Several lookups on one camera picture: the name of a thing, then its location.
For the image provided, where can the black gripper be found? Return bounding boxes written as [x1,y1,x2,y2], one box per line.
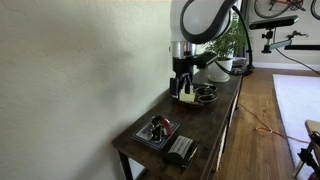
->
[169,56,195,99]

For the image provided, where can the black car key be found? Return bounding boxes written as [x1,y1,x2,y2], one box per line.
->
[151,114,168,129]

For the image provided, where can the square plate blue rim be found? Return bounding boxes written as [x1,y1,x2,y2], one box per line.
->
[131,116,181,151]

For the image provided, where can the small black round dish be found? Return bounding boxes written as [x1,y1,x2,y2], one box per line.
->
[194,85,219,104]

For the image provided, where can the dark wooden console table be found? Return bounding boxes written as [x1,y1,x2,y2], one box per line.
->
[111,58,249,180]

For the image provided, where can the silver metal keys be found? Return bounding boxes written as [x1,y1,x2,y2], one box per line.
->
[145,123,164,143]

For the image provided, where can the white ribbed sheet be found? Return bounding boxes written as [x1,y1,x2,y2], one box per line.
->
[168,135,194,156]

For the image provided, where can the grey flat device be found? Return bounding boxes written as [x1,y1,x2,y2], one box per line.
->
[232,57,248,74]

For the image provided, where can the black rectangular box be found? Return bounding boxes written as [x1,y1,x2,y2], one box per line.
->
[162,134,200,169]

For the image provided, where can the pale floor rug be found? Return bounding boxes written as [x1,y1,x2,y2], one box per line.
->
[272,73,320,180]

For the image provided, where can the black horizontal bar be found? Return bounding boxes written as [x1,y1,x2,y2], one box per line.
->
[284,44,320,51]

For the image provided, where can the beige seat chair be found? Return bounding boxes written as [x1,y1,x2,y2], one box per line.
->
[292,119,320,180]

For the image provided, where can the black clamp on chair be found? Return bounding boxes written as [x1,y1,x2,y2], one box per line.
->
[297,133,320,174]

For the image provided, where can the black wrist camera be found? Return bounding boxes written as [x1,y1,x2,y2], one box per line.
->
[194,51,218,70]

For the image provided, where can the red strap keychain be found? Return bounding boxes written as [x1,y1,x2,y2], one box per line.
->
[159,118,174,137]

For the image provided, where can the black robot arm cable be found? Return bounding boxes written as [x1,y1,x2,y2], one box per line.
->
[213,4,254,77]

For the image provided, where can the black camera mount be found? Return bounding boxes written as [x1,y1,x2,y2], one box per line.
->
[260,28,278,54]

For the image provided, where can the grey metal bracket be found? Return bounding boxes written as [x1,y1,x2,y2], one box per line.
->
[269,39,294,51]

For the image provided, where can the black stereo camera bar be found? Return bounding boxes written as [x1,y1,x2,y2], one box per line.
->
[249,14,300,31]

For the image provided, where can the orange floor cable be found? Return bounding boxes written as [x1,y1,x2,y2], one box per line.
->
[238,102,311,145]

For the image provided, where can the thin black camera cable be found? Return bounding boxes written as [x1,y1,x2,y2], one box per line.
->
[275,48,320,77]

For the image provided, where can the red frame bicycle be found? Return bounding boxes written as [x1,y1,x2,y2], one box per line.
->
[253,0,320,20]

